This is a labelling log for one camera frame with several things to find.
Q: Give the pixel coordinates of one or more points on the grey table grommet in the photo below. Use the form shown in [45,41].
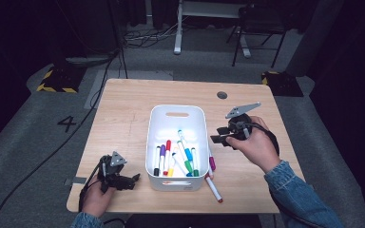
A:
[222,95]

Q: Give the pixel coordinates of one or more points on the dark blue capped marker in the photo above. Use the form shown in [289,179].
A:
[179,162]

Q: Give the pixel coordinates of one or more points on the person's left hand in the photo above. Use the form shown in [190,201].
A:
[95,202]

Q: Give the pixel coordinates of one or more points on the white plastic storage bin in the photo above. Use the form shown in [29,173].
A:
[171,126]

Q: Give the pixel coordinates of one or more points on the black capped marker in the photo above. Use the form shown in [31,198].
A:
[156,172]

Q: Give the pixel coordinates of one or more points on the yellow capped marker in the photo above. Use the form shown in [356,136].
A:
[170,172]

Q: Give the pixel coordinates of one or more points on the magenta capped marker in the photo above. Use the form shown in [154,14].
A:
[212,164]

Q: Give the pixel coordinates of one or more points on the grey curtain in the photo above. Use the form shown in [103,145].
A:
[316,31]

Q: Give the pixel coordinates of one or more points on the grey stand base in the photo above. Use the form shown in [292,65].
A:
[88,60]

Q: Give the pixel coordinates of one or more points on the white desk frame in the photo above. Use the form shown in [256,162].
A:
[178,31]

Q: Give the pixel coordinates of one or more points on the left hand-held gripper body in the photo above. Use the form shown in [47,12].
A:
[111,174]

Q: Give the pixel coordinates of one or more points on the light blue capped marker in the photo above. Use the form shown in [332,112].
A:
[188,154]

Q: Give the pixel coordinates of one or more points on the purple capped marker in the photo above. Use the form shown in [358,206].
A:
[162,150]

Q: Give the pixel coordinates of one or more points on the red capped marker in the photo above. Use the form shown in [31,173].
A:
[168,145]

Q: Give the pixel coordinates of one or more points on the dark green capped marker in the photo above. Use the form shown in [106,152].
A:
[196,172]

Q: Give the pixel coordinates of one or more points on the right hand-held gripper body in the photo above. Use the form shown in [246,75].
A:
[240,126]

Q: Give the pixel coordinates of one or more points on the black yellow striped floor base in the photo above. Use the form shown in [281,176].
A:
[282,85]
[60,80]

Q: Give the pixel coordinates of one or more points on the person's right hand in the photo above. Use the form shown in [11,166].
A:
[259,148]

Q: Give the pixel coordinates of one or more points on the grey tape piece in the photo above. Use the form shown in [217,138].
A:
[76,180]

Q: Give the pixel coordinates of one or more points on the brown-red capped marker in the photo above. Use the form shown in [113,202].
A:
[215,191]

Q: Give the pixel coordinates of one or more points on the black chair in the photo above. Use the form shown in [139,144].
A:
[259,22]

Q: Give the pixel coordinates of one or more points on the black stand pole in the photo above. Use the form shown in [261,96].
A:
[117,34]

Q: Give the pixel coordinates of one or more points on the bright green capped marker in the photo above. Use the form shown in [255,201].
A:
[188,166]

